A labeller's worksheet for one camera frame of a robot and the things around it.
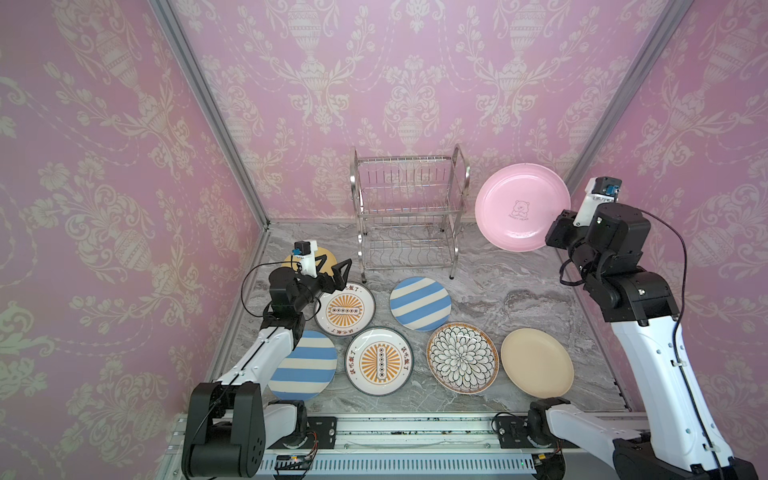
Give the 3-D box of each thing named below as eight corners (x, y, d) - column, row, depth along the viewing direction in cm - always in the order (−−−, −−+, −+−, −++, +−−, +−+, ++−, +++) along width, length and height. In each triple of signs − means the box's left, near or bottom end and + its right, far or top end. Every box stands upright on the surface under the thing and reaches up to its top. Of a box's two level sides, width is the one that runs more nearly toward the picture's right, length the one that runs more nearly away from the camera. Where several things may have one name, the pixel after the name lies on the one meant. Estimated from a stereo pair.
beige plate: (511, 397, 81) (515, 394, 79) (496, 332, 93) (499, 328, 91) (576, 397, 81) (582, 394, 79) (553, 332, 93) (557, 328, 91)
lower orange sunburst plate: (342, 395, 82) (341, 393, 80) (348, 329, 94) (348, 326, 92) (414, 395, 82) (415, 393, 80) (411, 329, 94) (412, 326, 92)
